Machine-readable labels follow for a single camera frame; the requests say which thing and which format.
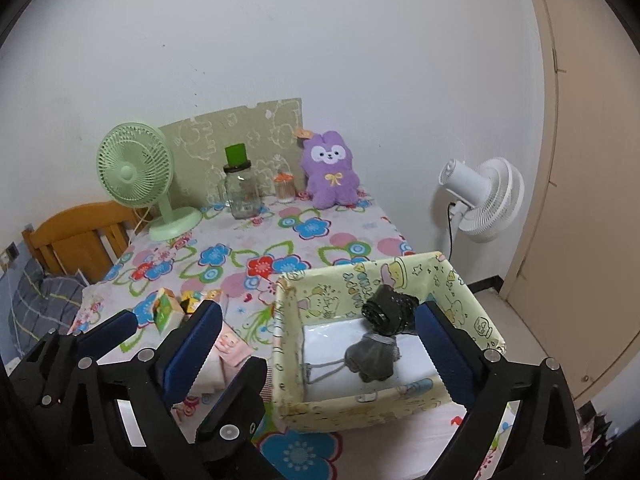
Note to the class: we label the white green tissue pack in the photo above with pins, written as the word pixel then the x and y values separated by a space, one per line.
pixel 165 310

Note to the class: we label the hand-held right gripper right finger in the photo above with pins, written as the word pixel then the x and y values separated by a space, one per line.
pixel 445 355

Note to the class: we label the small cartoon print box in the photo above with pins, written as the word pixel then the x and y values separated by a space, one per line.
pixel 192 299

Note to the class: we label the green cartoon print board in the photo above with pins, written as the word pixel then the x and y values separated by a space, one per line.
pixel 200 140

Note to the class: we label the grey sock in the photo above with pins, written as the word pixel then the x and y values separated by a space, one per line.
pixel 372 357

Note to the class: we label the beige door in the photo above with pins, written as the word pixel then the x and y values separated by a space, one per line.
pixel 585 210

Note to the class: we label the glass jar with green lid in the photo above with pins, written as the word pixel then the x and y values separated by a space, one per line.
pixel 242 195

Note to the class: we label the grey plaid cloth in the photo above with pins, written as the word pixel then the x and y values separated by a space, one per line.
pixel 45 300

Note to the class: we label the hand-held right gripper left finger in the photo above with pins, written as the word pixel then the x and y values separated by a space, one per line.
pixel 187 355

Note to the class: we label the small orange lid toothpick jar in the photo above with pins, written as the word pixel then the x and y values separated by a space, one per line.
pixel 285 190

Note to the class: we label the green desk fan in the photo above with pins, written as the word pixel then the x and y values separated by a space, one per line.
pixel 135 175

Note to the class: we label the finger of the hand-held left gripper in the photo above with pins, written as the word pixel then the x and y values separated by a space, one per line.
pixel 107 330

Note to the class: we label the dark clutter on floor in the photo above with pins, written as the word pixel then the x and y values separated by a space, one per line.
pixel 595 425

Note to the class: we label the pink soft pack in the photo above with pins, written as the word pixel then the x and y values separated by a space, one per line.
pixel 230 347

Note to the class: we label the yellow cartoon print storage box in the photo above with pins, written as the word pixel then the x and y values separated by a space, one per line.
pixel 325 300

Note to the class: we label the white standing fan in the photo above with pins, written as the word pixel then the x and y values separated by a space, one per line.
pixel 465 180

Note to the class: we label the black crumpled plastic bag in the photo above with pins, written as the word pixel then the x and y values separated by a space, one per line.
pixel 387 310

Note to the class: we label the purple plush bunny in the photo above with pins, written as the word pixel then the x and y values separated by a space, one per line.
pixel 330 180

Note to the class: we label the wooden chair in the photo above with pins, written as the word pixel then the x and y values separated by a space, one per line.
pixel 70 230

